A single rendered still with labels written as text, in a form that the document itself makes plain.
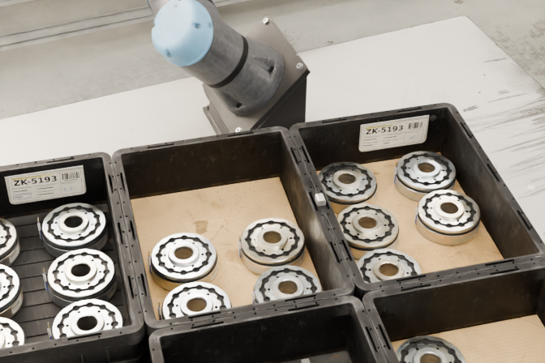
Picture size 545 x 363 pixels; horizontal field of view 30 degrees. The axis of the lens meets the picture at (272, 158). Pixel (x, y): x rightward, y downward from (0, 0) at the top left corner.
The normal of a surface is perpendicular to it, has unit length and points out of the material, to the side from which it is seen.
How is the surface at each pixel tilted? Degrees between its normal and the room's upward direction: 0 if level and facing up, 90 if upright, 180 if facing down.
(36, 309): 0
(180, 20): 45
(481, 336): 0
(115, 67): 0
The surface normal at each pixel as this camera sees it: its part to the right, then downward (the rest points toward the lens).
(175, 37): -0.59, -0.31
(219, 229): 0.01, -0.77
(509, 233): -0.97, 0.15
